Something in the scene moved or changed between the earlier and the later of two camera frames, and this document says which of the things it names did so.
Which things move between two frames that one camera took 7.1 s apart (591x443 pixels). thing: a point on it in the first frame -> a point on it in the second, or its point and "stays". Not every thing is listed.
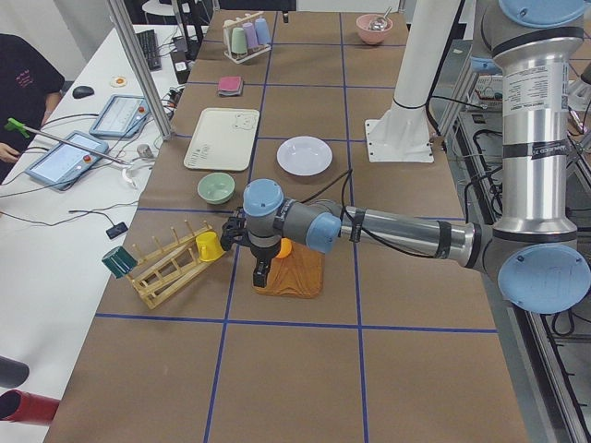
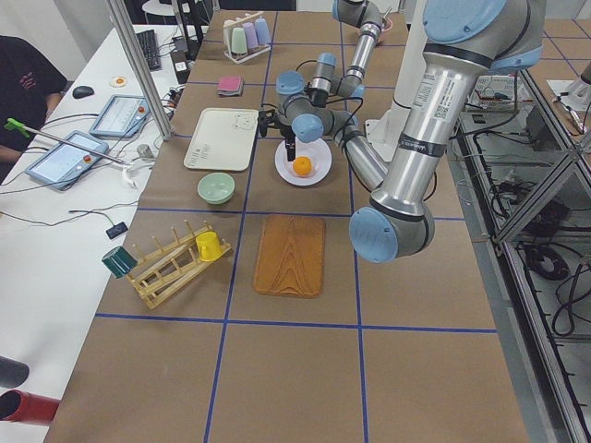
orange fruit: x=285 y=247 -> x=302 y=165
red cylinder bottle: x=20 y=406 stays
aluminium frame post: x=140 y=69 stays
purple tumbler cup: x=250 y=34 stays
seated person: x=29 y=81 stays
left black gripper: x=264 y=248 -> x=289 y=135
